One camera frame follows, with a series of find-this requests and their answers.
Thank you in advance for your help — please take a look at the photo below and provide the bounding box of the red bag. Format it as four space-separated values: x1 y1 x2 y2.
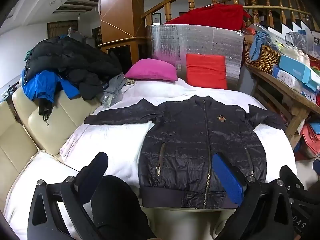
301 122 320 158

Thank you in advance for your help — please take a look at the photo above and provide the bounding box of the blue jacket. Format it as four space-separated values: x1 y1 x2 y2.
22 70 80 128

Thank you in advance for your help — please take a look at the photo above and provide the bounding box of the cream leather sofa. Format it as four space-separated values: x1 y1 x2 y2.
0 87 100 213

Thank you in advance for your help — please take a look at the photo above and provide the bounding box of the white blanket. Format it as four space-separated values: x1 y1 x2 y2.
4 79 297 240

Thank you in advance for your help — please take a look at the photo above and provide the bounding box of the white patterned box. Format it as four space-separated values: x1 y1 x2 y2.
272 65 304 93

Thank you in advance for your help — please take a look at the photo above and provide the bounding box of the light blue cardboard box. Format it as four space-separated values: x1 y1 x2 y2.
279 55 320 92

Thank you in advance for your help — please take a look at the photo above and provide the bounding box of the grey cloth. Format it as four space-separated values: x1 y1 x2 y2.
101 73 130 107

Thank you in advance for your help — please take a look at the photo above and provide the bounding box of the black quilted zip jacket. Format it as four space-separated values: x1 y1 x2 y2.
84 94 287 209

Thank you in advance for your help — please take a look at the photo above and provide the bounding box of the red cloth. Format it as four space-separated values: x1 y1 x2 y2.
164 4 252 30

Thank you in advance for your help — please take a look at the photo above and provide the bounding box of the wooden pillar cabinet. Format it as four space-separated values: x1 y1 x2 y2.
97 0 147 70

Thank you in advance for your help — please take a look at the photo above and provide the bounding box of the silver foil insulation sheet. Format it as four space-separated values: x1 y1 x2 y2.
146 24 244 92

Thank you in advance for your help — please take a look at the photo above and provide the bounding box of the red pillow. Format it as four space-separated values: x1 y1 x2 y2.
185 53 228 90

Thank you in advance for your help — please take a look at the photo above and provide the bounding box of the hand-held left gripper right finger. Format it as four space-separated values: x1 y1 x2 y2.
212 153 292 240

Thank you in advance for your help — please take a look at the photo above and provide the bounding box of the blue cloth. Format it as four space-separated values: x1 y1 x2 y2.
250 31 269 61

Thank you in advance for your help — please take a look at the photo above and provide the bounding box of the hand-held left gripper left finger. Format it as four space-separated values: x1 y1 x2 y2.
27 151 109 240

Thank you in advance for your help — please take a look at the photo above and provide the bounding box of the pile of black jackets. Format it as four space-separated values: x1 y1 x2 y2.
25 36 123 100

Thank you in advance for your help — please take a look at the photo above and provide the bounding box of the magenta pillow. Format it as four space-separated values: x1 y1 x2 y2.
124 58 178 82

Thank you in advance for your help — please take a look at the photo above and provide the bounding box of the wooden side table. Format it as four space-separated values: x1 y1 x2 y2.
246 62 320 150

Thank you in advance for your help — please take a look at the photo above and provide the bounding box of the wicker basket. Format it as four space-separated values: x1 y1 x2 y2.
244 41 282 68

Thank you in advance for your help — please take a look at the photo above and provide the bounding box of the dark wooden door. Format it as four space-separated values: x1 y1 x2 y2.
47 20 78 39

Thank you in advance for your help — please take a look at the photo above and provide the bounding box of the wooden stair railing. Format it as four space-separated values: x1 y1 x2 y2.
142 0 320 34

